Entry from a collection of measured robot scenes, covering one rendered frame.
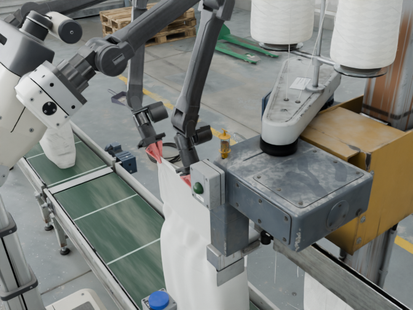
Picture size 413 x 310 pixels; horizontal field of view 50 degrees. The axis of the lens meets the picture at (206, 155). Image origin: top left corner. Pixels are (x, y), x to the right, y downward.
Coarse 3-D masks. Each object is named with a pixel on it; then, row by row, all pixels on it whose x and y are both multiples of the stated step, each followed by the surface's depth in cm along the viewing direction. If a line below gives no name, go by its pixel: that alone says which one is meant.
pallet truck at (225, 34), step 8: (224, 32) 655; (232, 40) 637; (240, 40) 630; (248, 40) 629; (216, 48) 610; (224, 48) 600; (232, 48) 598; (256, 48) 600; (240, 56) 573; (248, 56) 568; (256, 56) 569; (272, 56) 586
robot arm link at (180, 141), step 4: (176, 136) 144; (180, 136) 142; (192, 136) 146; (196, 136) 145; (176, 140) 143; (180, 140) 142; (184, 140) 142; (188, 140) 142; (192, 140) 144; (196, 140) 146; (176, 144) 143; (180, 144) 142; (184, 144) 142; (188, 144) 142; (192, 144) 143; (180, 148) 143; (184, 148) 142; (188, 148) 143
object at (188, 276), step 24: (168, 168) 158; (168, 192) 165; (168, 216) 166; (192, 216) 153; (168, 240) 162; (192, 240) 154; (168, 264) 169; (192, 264) 150; (168, 288) 176; (192, 288) 155; (216, 288) 145; (240, 288) 149
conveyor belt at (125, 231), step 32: (64, 192) 262; (96, 192) 261; (128, 192) 259; (96, 224) 235; (128, 224) 234; (160, 224) 233; (128, 256) 212; (160, 256) 212; (128, 288) 195; (160, 288) 194
